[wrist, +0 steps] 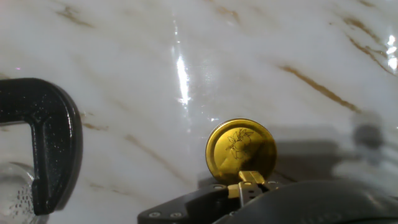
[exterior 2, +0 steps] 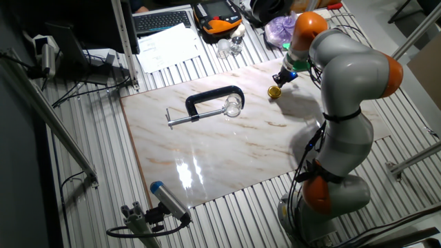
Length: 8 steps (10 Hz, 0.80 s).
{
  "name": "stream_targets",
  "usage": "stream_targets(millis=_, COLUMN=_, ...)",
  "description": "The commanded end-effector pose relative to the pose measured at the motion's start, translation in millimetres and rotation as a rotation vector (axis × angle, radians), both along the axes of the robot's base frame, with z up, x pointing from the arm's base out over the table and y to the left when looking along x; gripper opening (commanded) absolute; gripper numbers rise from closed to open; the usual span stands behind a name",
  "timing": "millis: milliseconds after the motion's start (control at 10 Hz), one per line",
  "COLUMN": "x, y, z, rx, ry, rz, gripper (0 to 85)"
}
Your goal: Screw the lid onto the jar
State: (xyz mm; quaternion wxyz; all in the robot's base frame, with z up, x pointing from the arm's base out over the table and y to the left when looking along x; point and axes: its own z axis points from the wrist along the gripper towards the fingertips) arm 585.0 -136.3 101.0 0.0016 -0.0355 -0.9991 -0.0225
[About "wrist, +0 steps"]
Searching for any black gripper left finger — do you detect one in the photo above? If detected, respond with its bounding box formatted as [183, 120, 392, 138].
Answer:
[137, 170, 253, 224]

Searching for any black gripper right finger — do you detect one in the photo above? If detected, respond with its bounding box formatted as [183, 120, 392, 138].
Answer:
[251, 170, 284, 200]

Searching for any gold metal jar lid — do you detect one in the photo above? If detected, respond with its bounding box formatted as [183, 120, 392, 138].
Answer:
[205, 118, 278, 186]

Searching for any clear glass jar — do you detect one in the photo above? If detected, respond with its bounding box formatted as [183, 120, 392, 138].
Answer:
[0, 161, 48, 224]

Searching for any black metal C-clamp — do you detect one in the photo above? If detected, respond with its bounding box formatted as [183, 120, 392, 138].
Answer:
[0, 77, 84, 216]

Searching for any marble pattern board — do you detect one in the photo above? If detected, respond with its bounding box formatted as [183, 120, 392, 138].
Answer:
[0, 0, 398, 224]

